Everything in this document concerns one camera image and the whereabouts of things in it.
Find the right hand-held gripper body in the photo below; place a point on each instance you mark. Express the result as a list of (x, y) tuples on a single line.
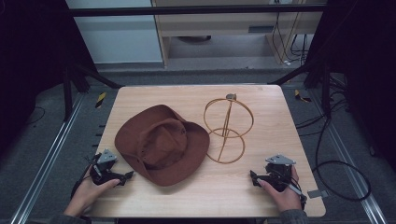
[(277, 174)]

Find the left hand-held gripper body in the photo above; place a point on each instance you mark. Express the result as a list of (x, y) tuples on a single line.
[(104, 169)]

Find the brown felt cowboy hat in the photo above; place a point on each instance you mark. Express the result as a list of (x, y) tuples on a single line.
[(162, 143)]

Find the person's right hand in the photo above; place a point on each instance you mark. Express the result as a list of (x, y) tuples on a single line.
[(285, 197)]

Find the person's left hand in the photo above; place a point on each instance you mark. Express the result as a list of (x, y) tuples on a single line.
[(88, 193)]

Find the yellow black floor tape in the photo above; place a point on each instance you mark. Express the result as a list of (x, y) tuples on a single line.
[(100, 99), (301, 97)]

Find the black stand leg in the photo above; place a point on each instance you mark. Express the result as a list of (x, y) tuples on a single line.
[(325, 90), (67, 93)]

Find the dark curtain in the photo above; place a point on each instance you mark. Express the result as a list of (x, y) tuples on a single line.
[(31, 62), (367, 62)]

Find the white cabinet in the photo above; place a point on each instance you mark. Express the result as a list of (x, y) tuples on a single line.
[(118, 37)]

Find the light wooden desk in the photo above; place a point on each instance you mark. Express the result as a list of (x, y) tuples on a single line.
[(218, 26)]

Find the aluminium floor rail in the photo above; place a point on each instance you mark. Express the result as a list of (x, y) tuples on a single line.
[(46, 155), (351, 165)]

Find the black horizontal frame bar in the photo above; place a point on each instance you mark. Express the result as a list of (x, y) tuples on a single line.
[(186, 10)]

